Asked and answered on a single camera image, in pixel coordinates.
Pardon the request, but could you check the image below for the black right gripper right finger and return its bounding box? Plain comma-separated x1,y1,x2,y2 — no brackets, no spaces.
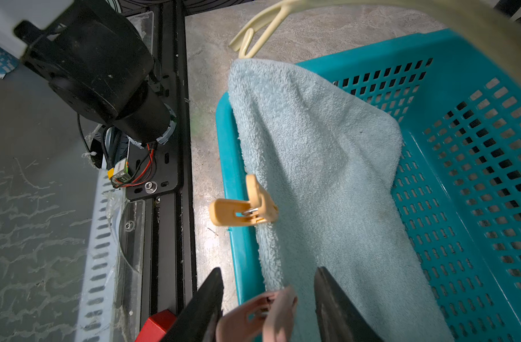
314,266,382,341

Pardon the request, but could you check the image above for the cream plastic hanger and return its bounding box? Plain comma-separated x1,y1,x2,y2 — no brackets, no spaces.
229,0,521,93

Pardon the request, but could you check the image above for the light blue terry towel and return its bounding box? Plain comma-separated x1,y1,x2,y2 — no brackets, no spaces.
228,59,452,341

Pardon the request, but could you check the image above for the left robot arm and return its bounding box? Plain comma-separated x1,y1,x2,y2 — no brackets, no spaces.
0,1,176,148

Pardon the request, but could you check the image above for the pink clothespin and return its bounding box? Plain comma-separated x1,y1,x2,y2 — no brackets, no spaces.
215,286,299,342

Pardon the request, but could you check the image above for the orange clothespin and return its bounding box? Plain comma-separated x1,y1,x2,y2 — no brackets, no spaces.
209,175,279,227

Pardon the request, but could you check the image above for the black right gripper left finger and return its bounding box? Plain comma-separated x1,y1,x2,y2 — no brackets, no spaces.
161,267,224,342

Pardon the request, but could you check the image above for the teal plastic basket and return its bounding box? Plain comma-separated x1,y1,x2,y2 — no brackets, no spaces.
216,30,521,341

